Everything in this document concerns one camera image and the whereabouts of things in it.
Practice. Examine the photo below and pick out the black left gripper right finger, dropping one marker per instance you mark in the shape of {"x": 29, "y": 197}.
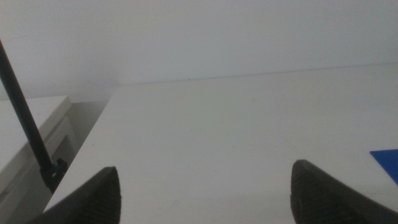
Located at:
{"x": 323, "y": 199}

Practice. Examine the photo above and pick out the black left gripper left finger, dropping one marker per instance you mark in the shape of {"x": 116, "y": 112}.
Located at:
{"x": 96, "y": 202}

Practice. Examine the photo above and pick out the blue rectangular mat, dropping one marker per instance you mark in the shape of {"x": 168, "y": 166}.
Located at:
{"x": 388, "y": 161}

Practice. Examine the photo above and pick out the black pole table clamp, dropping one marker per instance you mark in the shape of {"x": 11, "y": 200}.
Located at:
{"x": 54, "y": 174}

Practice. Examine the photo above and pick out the white side cabinet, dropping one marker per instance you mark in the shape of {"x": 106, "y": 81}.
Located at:
{"x": 18, "y": 124}

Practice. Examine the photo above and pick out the black stand pole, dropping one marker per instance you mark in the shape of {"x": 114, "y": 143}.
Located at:
{"x": 21, "y": 109}

